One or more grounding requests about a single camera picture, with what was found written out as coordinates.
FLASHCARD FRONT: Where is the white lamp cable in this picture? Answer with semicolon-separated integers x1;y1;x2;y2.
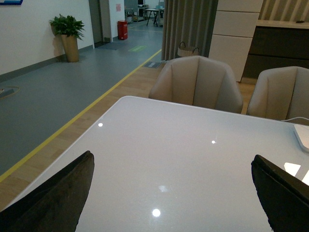
281;116;309;122

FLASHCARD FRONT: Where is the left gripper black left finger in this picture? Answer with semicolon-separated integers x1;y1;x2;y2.
0;151;95;232

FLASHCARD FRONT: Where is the white cabinet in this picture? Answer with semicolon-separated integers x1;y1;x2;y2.
209;0;263;82

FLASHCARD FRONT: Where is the gray curtain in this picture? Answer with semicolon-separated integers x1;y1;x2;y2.
161;0;218;60

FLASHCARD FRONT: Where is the woven basket with handles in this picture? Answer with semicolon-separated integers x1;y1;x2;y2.
177;42;199;57

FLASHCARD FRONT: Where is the potted green plant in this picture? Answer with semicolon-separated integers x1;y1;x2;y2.
49;14;84;62

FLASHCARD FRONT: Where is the beige chair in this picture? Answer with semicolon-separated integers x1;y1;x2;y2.
246;66;309;126
148;56;243;114

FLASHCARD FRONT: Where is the dark kitchen counter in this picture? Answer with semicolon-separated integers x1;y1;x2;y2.
242;20;309;79

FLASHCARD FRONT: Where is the white desk lamp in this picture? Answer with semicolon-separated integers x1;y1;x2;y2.
294;124;309;152

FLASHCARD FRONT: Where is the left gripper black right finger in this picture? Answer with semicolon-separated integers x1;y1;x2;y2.
251;155;309;232

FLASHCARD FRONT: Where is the beige chair left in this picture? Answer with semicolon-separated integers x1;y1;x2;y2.
148;56;243;114

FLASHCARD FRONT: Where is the beige chair right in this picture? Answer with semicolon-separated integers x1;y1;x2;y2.
246;66;309;126

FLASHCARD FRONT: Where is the red bin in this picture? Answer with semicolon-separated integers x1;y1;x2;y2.
117;20;128;40

